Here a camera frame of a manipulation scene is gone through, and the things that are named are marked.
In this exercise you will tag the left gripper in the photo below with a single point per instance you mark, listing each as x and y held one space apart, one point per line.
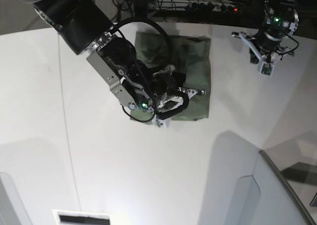
268 43

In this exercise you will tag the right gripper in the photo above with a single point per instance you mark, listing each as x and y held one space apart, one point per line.
170 94

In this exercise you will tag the olive green t-shirt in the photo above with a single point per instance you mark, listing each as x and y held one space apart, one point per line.
191 55

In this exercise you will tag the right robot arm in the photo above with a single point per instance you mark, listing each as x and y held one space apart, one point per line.
84 27

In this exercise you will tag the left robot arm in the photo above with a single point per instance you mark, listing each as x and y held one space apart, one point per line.
281 20

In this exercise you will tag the black power strip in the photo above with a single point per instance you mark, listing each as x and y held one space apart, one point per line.
211 6

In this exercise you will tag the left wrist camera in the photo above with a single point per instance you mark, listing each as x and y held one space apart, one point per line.
265 68

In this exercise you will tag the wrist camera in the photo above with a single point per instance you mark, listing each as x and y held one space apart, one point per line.
161 123
265 68

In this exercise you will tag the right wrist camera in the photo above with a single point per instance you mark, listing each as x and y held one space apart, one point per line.
161 123

